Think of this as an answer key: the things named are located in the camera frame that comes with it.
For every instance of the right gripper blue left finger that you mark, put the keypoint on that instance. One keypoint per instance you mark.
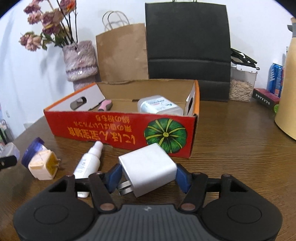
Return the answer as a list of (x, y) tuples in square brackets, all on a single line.
[(102, 185)]

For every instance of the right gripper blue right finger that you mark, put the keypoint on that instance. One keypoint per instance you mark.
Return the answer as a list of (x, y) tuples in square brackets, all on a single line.
[(194, 186)]

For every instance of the clear tape roll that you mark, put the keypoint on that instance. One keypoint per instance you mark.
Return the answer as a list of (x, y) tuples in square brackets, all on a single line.
[(10, 149)]

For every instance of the white spray bottle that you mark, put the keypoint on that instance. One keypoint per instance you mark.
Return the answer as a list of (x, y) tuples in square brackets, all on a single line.
[(90, 162)]

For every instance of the blue round lidded jar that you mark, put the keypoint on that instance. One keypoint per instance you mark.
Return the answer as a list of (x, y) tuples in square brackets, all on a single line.
[(35, 146)]

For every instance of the cream yellow plug adapter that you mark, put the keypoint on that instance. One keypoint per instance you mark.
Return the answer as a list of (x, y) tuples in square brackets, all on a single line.
[(44, 165)]

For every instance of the white usb charger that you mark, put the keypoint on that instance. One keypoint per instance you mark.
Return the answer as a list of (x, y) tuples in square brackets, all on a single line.
[(145, 170)]

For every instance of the pink handled pet brush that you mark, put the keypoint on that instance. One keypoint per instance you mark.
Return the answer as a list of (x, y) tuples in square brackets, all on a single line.
[(105, 105)]

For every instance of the cotton buds plastic box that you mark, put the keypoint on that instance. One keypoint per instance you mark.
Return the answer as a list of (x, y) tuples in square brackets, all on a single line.
[(158, 105)]

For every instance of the red cardboard pumpkin box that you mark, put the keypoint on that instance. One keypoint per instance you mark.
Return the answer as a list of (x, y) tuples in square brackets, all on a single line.
[(75, 116)]

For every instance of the yellow thermos jug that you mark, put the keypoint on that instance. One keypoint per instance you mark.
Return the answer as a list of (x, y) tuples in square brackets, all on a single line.
[(285, 116)]

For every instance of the dark red box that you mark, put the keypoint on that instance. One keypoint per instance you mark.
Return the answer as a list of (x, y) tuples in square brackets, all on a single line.
[(265, 97)]

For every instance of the clear container with seeds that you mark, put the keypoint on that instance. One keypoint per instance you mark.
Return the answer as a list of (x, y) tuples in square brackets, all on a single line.
[(243, 76)]

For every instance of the blue drink can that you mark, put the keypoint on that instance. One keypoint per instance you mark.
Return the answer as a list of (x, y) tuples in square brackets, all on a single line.
[(275, 79)]

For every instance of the pink textured ceramic vase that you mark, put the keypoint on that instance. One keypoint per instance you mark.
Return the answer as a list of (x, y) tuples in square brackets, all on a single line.
[(80, 64)]

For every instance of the brown paper bag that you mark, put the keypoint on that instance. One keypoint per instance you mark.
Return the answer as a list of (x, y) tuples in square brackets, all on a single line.
[(122, 50)]

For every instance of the black paper bag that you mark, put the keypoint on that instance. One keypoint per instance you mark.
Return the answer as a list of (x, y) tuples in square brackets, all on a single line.
[(190, 40)]

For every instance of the dried pink rose bouquet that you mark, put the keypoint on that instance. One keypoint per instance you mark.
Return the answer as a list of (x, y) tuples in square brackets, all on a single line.
[(58, 25)]

